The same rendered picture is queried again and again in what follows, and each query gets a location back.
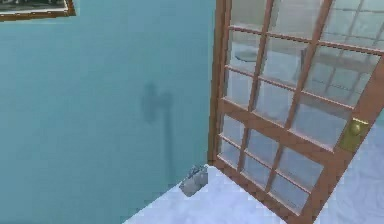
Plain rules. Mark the brown glass-paned room door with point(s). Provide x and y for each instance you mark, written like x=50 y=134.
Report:
x=263 y=116

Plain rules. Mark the brass door knob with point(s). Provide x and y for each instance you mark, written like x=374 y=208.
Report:
x=354 y=133

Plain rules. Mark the brown framed wall picture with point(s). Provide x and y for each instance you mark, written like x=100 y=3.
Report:
x=36 y=9

